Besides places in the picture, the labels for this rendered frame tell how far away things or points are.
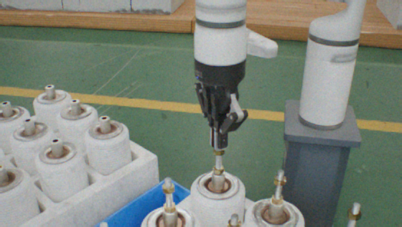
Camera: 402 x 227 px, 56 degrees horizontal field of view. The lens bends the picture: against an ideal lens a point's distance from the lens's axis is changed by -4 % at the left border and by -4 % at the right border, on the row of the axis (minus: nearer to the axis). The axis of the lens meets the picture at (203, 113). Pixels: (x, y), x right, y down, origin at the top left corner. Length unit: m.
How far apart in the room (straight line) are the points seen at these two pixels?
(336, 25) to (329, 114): 0.17
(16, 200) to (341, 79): 0.62
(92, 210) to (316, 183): 0.46
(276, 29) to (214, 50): 1.67
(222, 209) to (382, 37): 1.73
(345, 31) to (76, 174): 0.57
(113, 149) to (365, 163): 0.76
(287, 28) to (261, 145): 1.05
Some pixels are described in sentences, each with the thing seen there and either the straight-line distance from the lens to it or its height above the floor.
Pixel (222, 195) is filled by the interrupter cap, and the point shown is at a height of 0.25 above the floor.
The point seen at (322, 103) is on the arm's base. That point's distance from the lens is 0.76.
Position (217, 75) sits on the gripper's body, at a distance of 0.55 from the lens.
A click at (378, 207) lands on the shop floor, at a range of 1.12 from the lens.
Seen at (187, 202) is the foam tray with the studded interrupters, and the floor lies 0.18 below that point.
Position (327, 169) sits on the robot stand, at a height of 0.22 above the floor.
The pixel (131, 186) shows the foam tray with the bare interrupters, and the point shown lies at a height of 0.14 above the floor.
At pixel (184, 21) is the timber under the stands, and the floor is 0.07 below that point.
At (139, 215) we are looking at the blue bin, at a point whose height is 0.07.
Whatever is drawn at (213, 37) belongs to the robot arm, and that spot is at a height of 0.53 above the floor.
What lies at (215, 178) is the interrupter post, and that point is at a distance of 0.68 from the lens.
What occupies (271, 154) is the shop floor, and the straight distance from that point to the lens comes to 1.23.
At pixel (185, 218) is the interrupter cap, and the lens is 0.64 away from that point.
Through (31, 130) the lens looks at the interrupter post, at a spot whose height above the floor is 0.26.
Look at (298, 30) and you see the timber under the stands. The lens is 2.20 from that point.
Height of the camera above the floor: 0.70
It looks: 30 degrees down
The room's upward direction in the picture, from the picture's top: straight up
